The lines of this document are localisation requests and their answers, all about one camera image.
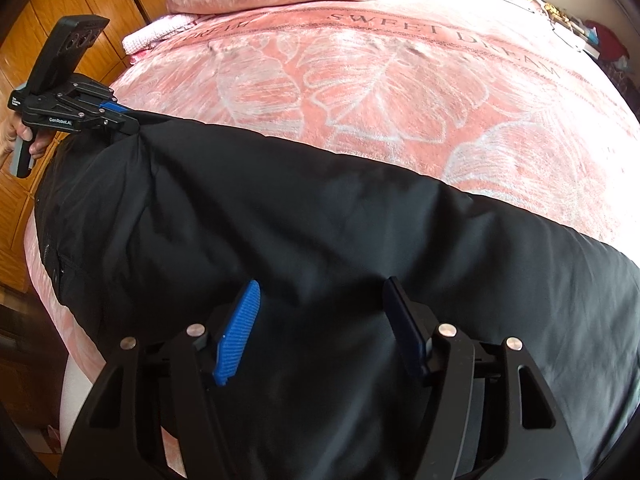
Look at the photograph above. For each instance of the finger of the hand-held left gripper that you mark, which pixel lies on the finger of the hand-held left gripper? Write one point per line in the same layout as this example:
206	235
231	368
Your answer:
111	123
113	106

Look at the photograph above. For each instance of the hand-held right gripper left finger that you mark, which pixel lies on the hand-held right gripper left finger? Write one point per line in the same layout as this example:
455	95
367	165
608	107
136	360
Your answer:
238	332

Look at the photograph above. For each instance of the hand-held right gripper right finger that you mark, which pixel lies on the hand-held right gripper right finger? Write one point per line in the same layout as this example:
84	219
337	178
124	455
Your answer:
406	332

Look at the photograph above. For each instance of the black pants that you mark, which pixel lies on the black pants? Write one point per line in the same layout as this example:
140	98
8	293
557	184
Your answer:
300	220

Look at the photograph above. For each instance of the person's left hand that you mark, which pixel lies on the person's left hand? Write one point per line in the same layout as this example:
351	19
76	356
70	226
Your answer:
36	142

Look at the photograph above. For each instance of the pink white checked cloth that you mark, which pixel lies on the pink white checked cloth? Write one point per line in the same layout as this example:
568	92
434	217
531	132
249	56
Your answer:
152	32

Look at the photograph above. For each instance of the pink leaf-print blanket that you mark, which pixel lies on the pink leaf-print blanket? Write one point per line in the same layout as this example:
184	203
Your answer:
375	85

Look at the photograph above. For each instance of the stack of books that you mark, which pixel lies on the stack of books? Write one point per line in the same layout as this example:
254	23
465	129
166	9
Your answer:
575	30

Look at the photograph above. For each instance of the red cloth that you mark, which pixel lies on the red cloth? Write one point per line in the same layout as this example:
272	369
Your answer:
607	40

